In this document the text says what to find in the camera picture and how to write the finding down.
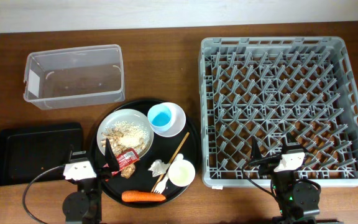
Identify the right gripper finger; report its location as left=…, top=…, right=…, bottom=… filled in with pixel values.
left=282, top=133, right=308, bottom=154
left=249, top=136, right=281, bottom=166

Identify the red snack wrapper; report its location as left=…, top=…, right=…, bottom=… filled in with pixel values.
left=113, top=148, right=140, bottom=176

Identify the white tissue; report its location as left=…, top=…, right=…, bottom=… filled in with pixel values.
left=148, top=159, right=170, bottom=177

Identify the blue plastic cup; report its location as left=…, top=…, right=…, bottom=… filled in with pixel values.
left=147, top=103, right=172, bottom=132

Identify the small white cup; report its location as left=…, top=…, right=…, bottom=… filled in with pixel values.
left=168, top=160, right=195, bottom=187

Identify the pink shallow bowl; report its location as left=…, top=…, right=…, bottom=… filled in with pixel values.
left=152, top=102, right=186, bottom=138

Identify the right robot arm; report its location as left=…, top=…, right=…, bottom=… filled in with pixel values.
left=247, top=133, right=321, bottom=223

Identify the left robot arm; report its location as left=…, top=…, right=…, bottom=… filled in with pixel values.
left=62, top=139, right=119, bottom=223

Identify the grey dishwasher rack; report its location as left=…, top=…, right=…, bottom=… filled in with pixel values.
left=198, top=37, right=358, bottom=189

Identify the brown walnut shell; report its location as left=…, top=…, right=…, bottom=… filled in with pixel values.
left=121, top=164, right=135, bottom=179

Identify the grey plate with rice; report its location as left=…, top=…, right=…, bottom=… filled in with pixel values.
left=96, top=109, right=154, bottom=158

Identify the orange carrot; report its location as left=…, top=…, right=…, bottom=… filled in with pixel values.
left=121, top=190, right=166, bottom=202

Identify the round black serving tray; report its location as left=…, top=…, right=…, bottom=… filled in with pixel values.
left=89, top=98, right=202, bottom=208

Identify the black rectangular tray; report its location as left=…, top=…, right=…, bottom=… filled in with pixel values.
left=0, top=123, right=83, bottom=186

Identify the white plastic fork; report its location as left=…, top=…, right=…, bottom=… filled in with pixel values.
left=152, top=154, right=184, bottom=194

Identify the clear plastic bin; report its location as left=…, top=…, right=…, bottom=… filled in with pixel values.
left=23, top=44, right=125, bottom=110

